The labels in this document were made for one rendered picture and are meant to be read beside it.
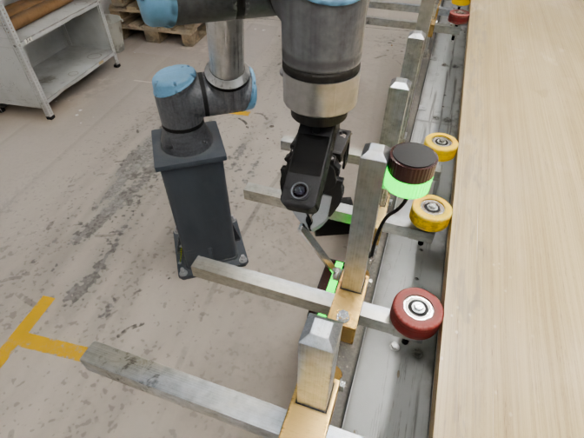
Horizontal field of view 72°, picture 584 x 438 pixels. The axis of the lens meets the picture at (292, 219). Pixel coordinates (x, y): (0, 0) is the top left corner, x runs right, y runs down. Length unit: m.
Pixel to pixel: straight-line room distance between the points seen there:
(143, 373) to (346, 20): 0.47
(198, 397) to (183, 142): 1.09
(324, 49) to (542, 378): 0.53
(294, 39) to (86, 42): 3.60
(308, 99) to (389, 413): 0.65
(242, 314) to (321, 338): 1.36
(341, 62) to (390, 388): 0.68
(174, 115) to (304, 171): 1.01
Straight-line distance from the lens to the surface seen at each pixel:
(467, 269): 0.77
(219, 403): 0.54
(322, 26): 0.44
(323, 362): 0.41
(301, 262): 1.89
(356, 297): 0.72
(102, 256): 2.11
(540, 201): 0.98
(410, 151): 0.54
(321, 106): 0.47
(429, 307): 0.70
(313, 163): 0.49
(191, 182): 1.56
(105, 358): 0.61
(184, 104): 1.44
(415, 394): 0.94
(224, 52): 1.32
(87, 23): 3.91
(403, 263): 1.12
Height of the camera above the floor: 1.46
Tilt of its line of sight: 44 degrees down
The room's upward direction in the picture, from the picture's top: straight up
